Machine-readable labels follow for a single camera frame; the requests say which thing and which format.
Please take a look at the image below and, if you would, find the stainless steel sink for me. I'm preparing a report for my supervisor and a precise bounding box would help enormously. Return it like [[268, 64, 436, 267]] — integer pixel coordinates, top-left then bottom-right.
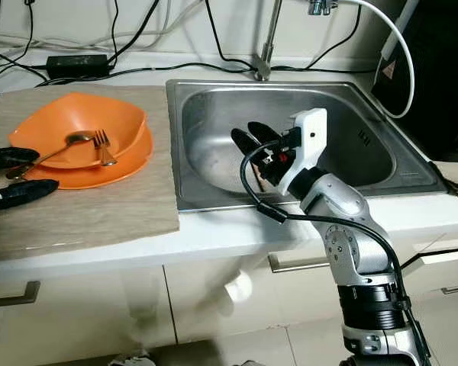
[[166, 79, 449, 213]]

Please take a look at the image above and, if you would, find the black appliance with warning label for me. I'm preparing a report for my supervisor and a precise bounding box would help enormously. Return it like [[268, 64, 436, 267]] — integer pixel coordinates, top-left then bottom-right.
[[370, 0, 458, 163]]

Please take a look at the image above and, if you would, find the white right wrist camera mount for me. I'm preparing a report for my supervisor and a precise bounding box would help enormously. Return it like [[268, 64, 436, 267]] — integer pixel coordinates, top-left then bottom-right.
[[273, 108, 328, 195]]

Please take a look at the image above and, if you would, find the gold metal fork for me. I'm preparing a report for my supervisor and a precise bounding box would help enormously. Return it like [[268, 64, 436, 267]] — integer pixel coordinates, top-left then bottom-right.
[[93, 130, 124, 168]]

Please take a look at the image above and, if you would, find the steel faucet pipe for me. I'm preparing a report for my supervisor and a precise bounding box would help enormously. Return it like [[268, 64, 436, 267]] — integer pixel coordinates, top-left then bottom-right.
[[253, 0, 285, 82]]

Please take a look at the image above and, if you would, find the gold metal spoon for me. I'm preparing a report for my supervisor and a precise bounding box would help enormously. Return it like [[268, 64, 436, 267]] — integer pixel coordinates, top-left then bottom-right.
[[6, 131, 96, 181]]

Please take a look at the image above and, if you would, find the orange plastic bowl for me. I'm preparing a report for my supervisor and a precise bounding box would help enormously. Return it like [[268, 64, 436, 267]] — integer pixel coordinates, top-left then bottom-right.
[[8, 93, 147, 170], [9, 133, 153, 191]]

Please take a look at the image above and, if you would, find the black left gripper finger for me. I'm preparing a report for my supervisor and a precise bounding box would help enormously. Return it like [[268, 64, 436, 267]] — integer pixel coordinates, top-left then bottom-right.
[[0, 180, 61, 214], [0, 146, 41, 171]]

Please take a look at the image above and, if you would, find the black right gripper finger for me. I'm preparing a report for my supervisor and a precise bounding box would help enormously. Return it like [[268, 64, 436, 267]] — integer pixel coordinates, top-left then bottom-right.
[[230, 127, 272, 162], [247, 120, 287, 149]]

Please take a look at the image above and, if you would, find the black power adapter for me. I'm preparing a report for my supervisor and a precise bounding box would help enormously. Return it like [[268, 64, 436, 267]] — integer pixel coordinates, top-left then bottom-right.
[[45, 54, 110, 78]]

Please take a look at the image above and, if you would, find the cream cabinet door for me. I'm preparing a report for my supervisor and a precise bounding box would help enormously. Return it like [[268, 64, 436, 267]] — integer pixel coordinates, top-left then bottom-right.
[[164, 248, 352, 359], [0, 263, 169, 365]]

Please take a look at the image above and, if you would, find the white curved hose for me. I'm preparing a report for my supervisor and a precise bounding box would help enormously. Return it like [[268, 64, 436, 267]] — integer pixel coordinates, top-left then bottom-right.
[[355, 0, 418, 120]]

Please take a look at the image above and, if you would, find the chrome water valve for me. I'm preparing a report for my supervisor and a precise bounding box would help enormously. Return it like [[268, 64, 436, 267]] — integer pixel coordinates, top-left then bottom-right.
[[308, 0, 340, 16]]

